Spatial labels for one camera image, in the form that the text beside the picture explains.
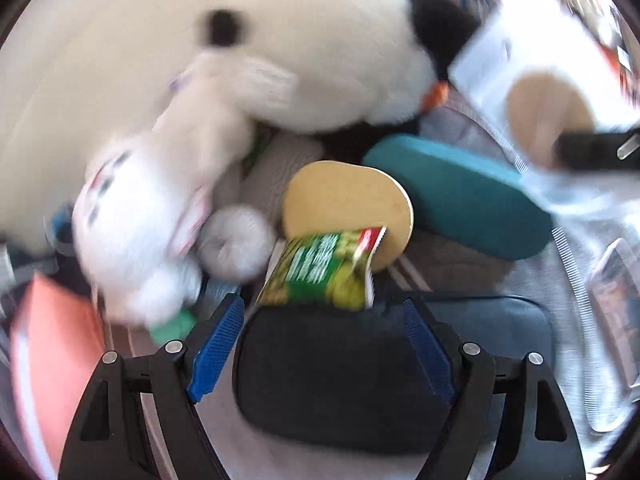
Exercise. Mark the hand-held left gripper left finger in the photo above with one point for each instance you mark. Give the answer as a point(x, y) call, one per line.
point(215, 355)

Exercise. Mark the grey twine ball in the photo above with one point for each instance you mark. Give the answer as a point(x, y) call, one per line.
point(235, 242)

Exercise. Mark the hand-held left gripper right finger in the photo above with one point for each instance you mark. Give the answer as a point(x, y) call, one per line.
point(427, 355)

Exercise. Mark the clear plastic packet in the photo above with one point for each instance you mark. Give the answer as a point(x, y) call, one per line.
point(617, 300)

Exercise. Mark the orange plush toy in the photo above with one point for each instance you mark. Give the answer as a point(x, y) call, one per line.
point(435, 94)

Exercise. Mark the beige knitted cloth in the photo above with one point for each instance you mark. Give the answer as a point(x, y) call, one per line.
point(290, 160)

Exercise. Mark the grey striped blanket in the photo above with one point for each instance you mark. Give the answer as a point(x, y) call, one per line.
point(570, 310)

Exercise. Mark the white plush toy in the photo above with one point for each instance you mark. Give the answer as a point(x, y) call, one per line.
point(150, 210)

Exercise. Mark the panda plush toy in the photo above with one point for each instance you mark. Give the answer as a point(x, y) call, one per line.
point(340, 50)

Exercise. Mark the small green packet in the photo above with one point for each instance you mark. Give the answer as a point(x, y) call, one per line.
point(172, 327)

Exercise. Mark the small green wrapper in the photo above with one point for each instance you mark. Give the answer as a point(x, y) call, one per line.
point(260, 150)

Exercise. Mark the black zipper pouch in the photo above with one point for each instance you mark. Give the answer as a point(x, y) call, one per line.
point(340, 375)

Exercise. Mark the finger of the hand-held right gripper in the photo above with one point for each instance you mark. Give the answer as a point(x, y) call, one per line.
point(590, 150)

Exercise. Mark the green snack packet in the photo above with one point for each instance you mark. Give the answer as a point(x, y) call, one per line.
point(320, 270)

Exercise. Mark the dark teal glasses case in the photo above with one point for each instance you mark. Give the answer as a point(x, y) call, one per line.
point(460, 200)

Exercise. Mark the tan round disc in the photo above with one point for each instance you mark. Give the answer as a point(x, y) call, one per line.
point(345, 200)

